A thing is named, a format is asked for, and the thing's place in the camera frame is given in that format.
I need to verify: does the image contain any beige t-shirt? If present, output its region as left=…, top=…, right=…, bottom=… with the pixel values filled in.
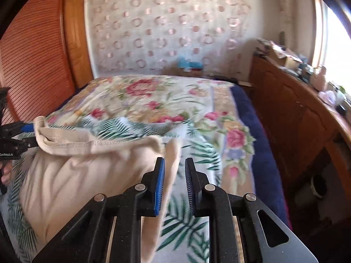
left=20, top=116, right=186, bottom=262

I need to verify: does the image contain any person's left hand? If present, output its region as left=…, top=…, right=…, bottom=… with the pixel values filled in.
left=1, top=161, right=13, bottom=185

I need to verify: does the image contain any palm leaf print bedsheet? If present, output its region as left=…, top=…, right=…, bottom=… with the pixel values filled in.
left=0, top=116, right=229, bottom=263

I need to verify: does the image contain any floral blanket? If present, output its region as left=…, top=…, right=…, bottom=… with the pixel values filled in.
left=48, top=75, right=255, bottom=195

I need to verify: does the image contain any wooden slatted wardrobe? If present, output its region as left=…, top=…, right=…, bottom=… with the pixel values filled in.
left=1, top=0, right=93, bottom=124

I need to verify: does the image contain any blue item cardboard box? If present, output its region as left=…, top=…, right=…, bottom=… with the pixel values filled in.
left=177, top=56, right=204, bottom=77

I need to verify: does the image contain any wooden sideboard cabinet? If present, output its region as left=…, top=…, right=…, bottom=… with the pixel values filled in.
left=249, top=55, right=350, bottom=199

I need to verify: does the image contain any sheer circle pattern curtain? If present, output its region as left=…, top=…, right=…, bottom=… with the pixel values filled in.
left=83, top=0, right=275, bottom=82

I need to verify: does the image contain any cardboard box on sideboard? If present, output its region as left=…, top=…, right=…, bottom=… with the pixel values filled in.
left=268, top=41, right=302, bottom=69

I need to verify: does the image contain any pink bottle on sideboard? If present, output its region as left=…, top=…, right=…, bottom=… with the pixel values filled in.
left=311, top=66, right=327, bottom=91

